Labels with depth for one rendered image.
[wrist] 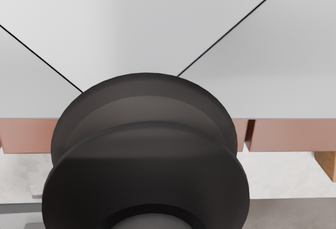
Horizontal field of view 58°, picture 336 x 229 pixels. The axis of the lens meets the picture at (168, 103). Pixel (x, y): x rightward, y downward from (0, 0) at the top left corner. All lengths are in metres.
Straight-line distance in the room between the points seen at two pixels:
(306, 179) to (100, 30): 0.40
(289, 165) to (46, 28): 0.39
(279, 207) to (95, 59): 1.50
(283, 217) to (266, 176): 1.22
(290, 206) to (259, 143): 1.41
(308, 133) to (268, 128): 0.03
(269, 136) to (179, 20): 0.12
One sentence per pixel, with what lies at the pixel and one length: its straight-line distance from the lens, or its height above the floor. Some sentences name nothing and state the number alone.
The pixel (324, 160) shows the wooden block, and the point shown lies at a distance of 0.45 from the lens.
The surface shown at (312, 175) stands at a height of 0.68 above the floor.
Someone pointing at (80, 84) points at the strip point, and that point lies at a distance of 0.18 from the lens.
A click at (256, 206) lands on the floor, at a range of 1.57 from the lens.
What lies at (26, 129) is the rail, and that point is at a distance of 0.23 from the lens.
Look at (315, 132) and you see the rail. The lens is 0.25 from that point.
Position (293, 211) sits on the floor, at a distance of 1.67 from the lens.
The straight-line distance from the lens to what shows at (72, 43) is 0.17.
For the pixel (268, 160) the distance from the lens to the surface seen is 0.45.
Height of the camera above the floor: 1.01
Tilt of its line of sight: 62 degrees down
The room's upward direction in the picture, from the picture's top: 173 degrees clockwise
